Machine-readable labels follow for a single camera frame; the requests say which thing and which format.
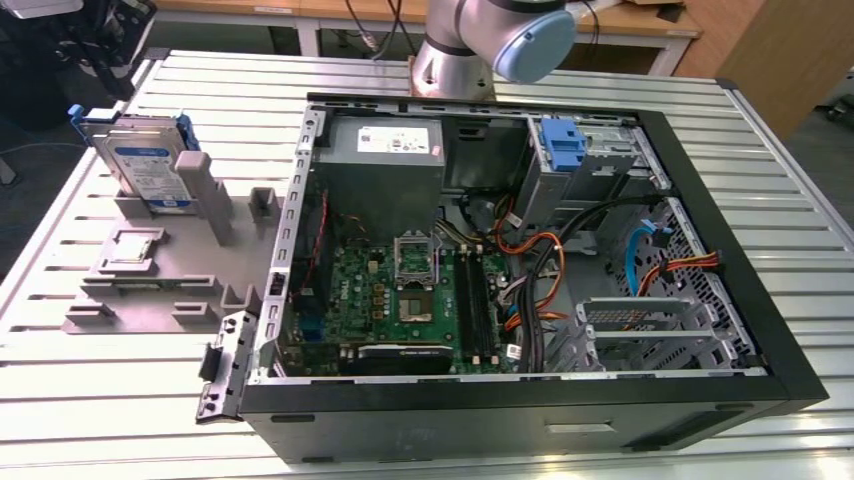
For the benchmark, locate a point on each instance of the hard disk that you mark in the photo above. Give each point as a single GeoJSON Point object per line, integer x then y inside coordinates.
{"type": "Point", "coordinates": [143, 165]}

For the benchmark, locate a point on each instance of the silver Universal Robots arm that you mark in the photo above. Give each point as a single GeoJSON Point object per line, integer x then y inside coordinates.
{"type": "Point", "coordinates": [454, 70]}

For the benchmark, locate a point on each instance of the grey metal disk bay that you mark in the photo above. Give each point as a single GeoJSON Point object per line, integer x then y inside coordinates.
{"type": "Point", "coordinates": [654, 335]}

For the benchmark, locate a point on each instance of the white framed workbench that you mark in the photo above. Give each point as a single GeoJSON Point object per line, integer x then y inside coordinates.
{"type": "Point", "coordinates": [287, 12]}

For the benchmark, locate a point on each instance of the silver CPU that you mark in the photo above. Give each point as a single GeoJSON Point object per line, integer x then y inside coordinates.
{"type": "Point", "coordinates": [132, 248]}

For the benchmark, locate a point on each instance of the grey plastic parts rack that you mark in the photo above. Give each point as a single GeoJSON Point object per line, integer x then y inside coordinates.
{"type": "Point", "coordinates": [193, 270]}

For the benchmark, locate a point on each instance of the green RAM stick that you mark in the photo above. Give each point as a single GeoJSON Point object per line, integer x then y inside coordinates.
{"type": "Point", "coordinates": [143, 286]}

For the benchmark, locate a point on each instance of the grey power supply unit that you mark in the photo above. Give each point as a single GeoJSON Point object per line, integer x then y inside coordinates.
{"type": "Point", "coordinates": [380, 195]}

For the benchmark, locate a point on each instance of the green motherboard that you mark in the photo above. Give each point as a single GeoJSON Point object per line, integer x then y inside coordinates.
{"type": "Point", "coordinates": [360, 300]}

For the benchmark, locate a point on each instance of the blue expansion slot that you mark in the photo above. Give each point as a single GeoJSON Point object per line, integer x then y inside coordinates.
{"type": "Point", "coordinates": [310, 327]}

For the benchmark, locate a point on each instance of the thin metal locking lever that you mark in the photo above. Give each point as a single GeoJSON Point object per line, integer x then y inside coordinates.
{"type": "Point", "coordinates": [436, 262]}

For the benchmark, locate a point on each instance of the CPU socket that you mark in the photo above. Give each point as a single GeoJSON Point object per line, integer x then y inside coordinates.
{"type": "Point", "coordinates": [416, 307]}

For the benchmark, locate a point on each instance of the blue plastic drive latch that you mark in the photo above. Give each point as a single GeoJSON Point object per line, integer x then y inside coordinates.
{"type": "Point", "coordinates": [563, 145]}

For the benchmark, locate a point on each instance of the grey metal drive cage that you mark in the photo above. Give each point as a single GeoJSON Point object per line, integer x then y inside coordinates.
{"type": "Point", "coordinates": [547, 195]}

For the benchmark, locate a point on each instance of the black RAM slot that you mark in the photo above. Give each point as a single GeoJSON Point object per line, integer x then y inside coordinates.
{"type": "Point", "coordinates": [468, 305]}
{"type": "Point", "coordinates": [486, 305]}

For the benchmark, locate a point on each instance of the black graphics card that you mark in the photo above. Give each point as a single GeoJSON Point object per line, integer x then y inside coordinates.
{"type": "Point", "coordinates": [400, 360]}

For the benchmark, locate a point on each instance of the wooden desk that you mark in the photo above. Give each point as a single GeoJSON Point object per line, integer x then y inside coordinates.
{"type": "Point", "coordinates": [656, 15]}

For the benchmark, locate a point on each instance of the black open PC case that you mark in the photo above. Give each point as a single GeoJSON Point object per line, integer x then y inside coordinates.
{"type": "Point", "coordinates": [467, 420]}

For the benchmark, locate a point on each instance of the wooden cabinet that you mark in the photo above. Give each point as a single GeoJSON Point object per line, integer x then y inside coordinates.
{"type": "Point", "coordinates": [787, 60]}

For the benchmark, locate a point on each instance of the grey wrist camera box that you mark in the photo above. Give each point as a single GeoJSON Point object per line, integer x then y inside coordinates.
{"type": "Point", "coordinates": [47, 7]}

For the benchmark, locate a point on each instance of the grey metal card retention bracket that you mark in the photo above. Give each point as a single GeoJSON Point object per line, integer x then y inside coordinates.
{"type": "Point", "coordinates": [229, 350]}

